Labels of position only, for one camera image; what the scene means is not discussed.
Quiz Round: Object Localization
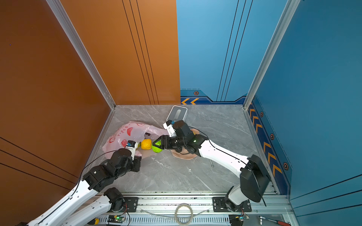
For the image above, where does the right aluminium corner post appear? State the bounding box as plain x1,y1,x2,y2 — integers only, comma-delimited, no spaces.
243,0,301,110

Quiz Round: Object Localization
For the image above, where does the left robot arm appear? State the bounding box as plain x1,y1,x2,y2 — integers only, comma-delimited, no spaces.
19,148,142,226

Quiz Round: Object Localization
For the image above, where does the red handled screwdriver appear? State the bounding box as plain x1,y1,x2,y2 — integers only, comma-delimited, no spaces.
258,215,291,226

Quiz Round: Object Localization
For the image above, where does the aluminium corner post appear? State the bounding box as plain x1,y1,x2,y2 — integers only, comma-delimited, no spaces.
46,0,116,110
243,0,301,110

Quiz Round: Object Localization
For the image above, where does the green lime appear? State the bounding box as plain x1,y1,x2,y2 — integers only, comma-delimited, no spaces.
151,141,163,153

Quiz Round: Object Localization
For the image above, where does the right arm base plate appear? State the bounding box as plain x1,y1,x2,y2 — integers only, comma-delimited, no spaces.
212,197,252,212

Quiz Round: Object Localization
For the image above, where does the left aluminium corner post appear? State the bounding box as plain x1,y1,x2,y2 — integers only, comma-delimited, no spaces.
46,0,116,110

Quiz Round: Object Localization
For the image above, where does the green circuit board left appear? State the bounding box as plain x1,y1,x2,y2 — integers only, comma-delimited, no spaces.
107,215,126,224

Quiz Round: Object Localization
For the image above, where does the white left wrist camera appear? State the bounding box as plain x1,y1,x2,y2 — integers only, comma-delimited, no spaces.
125,140,139,160

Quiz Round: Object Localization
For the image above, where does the coiled clear cable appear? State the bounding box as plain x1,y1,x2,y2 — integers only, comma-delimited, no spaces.
140,203,211,226

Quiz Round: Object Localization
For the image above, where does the black yellow screwdriver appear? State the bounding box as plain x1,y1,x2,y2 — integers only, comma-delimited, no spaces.
87,218,100,225

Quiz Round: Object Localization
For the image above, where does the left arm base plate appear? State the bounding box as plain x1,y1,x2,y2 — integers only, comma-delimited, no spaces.
120,196,139,213

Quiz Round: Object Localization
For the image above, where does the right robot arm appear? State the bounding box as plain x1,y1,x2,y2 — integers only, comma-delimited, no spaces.
152,120,271,211

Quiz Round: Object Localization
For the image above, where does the green circuit board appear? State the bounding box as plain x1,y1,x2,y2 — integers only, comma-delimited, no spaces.
107,215,126,224
228,213,250,226

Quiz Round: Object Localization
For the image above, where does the aluminium front rail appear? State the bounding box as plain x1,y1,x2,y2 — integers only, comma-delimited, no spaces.
84,194,299,226

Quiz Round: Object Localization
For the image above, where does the beige fruit plate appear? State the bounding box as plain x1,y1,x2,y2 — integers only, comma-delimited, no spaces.
170,128,200,160

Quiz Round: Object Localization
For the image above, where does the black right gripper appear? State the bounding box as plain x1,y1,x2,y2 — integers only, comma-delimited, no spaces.
153,135,188,150

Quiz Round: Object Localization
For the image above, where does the pink plastic bag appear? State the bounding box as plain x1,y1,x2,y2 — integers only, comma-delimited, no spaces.
102,121,169,159

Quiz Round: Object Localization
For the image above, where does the green circuit board right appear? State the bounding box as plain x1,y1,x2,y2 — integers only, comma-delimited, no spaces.
228,213,250,226

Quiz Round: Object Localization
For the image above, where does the white grey tissue box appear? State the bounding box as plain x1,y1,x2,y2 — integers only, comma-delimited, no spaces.
166,105,188,121

